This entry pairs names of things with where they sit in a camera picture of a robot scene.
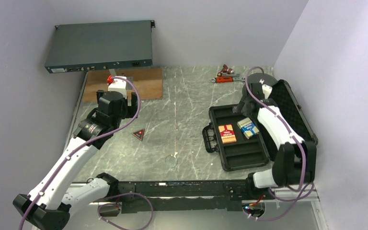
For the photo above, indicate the red triangular dealer button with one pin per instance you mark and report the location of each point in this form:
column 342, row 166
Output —
column 139, row 134

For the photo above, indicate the dark green rack device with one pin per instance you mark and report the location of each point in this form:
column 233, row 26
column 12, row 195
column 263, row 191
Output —
column 99, row 46

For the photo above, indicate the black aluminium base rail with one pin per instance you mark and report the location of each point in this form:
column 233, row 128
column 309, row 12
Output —
column 233, row 195

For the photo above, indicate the grey filament spool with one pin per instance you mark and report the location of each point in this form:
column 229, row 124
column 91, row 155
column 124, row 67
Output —
column 257, row 80

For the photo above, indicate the grey metal stand bracket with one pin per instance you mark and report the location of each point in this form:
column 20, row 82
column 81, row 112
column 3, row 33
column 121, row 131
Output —
column 113, row 72

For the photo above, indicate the brown hose nozzle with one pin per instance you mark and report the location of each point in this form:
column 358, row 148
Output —
column 225, row 70

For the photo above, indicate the clear round dealer button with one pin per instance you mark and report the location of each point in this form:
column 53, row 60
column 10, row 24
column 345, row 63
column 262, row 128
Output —
column 171, row 161

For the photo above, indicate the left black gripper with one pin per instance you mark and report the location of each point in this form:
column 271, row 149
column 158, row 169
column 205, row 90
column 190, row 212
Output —
column 130, row 110

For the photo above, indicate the blue playing card box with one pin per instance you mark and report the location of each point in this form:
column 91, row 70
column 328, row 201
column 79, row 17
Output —
column 247, row 127

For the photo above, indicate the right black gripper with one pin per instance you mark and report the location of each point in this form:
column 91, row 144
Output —
column 242, row 108

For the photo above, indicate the black poker set case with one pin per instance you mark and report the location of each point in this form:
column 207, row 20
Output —
column 258, row 150

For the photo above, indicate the wooden base board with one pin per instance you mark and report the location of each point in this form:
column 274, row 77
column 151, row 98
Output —
column 148, row 81

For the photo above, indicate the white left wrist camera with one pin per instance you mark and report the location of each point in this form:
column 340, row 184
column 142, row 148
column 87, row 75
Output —
column 117, row 85

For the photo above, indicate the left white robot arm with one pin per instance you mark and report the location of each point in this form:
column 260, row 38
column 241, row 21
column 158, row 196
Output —
column 49, row 206

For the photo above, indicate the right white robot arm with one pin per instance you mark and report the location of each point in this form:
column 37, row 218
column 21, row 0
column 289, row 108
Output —
column 292, row 143

